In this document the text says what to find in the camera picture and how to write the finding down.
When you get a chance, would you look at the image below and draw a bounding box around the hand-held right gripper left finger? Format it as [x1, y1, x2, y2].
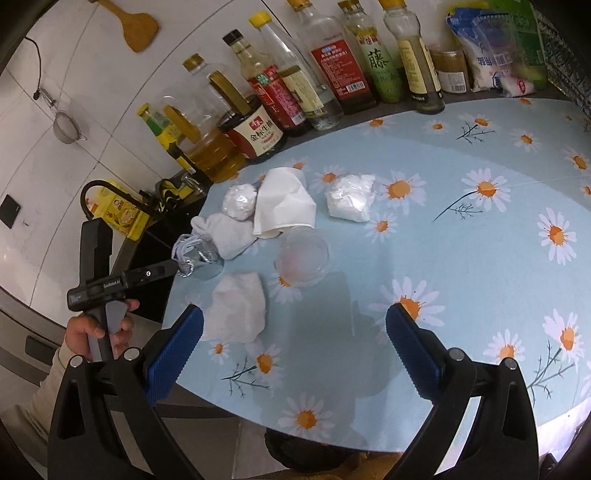
[46, 302, 206, 480]

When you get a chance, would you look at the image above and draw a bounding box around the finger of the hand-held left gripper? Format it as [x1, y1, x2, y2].
[122, 259, 181, 284]

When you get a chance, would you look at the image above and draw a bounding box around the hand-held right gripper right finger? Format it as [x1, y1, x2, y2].
[383, 304, 540, 480]

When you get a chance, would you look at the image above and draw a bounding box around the silver foil wrapper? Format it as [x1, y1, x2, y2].
[172, 234, 225, 280]

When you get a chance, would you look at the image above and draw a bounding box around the white paper towel wad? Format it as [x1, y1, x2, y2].
[199, 271, 267, 343]

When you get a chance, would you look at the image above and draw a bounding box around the white paper cup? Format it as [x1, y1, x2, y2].
[252, 167, 317, 240]

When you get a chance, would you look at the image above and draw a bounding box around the black trash bin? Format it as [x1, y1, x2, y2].
[264, 428, 333, 478]

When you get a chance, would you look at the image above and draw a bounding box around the person's left forearm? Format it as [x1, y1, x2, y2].
[0, 344, 70, 457]

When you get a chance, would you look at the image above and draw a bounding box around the person's left hand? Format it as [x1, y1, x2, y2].
[65, 300, 140, 363]

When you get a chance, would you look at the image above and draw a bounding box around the dark kitchen sink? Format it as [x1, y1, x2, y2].
[108, 210, 208, 324]

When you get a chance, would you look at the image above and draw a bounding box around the yellow box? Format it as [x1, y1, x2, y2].
[90, 191, 151, 241]

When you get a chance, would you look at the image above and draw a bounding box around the grey kitchen cabinet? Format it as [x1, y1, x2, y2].
[0, 285, 70, 384]

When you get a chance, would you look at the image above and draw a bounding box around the black and yellow cloth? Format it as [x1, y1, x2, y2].
[154, 178, 206, 213]

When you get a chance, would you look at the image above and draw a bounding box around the blue daisy tablecloth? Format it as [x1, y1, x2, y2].
[161, 99, 591, 455]

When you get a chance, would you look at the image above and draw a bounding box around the small glass jar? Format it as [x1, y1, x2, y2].
[181, 172, 208, 197]

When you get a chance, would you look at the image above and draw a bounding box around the clear cooking oil jug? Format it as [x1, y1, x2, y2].
[159, 54, 250, 183]

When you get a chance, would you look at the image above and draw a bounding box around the clear plastic cup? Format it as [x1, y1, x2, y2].
[274, 231, 331, 287]

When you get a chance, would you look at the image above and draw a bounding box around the green label yellow cap bottle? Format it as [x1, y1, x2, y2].
[137, 102, 197, 174]

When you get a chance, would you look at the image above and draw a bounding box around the metal mesh strainer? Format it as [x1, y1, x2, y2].
[34, 88, 88, 145]

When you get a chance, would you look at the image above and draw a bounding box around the crumpled white plastic bag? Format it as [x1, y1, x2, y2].
[324, 174, 377, 222]

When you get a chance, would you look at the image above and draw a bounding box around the dark soy sauce jug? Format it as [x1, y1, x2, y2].
[209, 71, 284, 163]

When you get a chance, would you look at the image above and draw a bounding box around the black cap red label bottle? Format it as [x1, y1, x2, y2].
[222, 29, 312, 138]

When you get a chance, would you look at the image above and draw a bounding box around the clear bottle yellow cap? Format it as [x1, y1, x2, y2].
[249, 11, 345, 131]

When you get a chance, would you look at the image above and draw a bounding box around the wooden spatula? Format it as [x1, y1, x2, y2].
[90, 0, 160, 53]

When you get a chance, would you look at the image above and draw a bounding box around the clear bottle red label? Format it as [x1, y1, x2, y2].
[286, 0, 379, 115]

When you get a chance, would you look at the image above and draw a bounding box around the green label oil bottle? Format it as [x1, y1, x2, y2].
[337, 0, 406, 104]

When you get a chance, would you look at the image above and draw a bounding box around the small brown jar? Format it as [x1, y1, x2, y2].
[427, 44, 471, 95]

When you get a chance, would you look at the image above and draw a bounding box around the small white packet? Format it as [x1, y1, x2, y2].
[492, 69, 539, 97]

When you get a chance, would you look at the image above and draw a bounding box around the tan label sauce bottle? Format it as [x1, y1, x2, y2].
[379, 0, 446, 114]

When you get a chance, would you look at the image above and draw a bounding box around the white seasoning bag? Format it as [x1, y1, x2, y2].
[445, 7, 522, 93]

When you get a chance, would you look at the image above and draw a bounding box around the dark patterned bag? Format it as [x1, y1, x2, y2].
[531, 9, 591, 121]

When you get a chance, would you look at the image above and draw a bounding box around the green plastic bag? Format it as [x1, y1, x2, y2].
[489, 0, 548, 88]

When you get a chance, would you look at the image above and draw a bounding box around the black wall socket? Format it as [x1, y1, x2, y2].
[0, 194, 21, 229]

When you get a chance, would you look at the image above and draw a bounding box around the black cable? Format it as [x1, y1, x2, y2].
[23, 36, 44, 100]

